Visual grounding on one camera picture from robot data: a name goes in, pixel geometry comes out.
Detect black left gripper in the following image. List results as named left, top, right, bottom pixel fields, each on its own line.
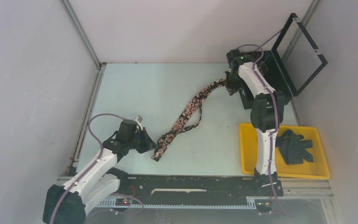
left=127, top=127, right=158, bottom=154

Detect floral rose pattern tie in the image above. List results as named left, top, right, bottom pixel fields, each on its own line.
left=151, top=79, right=227, bottom=161

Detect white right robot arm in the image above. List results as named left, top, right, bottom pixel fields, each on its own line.
left=226, top=49, right=284, bottom=195

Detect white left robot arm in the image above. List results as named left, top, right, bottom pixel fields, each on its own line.
left=42, top=116, right=157, bottom=224

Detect rolled colourful tie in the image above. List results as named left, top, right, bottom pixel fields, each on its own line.
left=257, top=61, right=268, bottom=76

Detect black storage box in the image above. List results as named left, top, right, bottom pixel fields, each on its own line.
left=240, top=50, right=292, bottom=110

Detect black framed box lid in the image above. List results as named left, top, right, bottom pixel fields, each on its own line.
left=271, top=13, right=328, bottom=97

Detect dark green tie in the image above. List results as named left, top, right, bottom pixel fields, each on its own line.
left=275, top=129, right=314, bottom=165

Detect yellow plastic tray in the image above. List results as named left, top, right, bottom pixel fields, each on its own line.
left=239, top=123, right=330, bottom=180

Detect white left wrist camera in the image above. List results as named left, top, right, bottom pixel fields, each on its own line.
left=133, top=115, right=143, bottom=129

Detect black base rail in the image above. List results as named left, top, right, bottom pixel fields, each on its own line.
left=118, top=175, right=283, bottom=207

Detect white cable duct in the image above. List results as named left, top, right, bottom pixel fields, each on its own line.
left=96, top=197, right=257, bottom=210

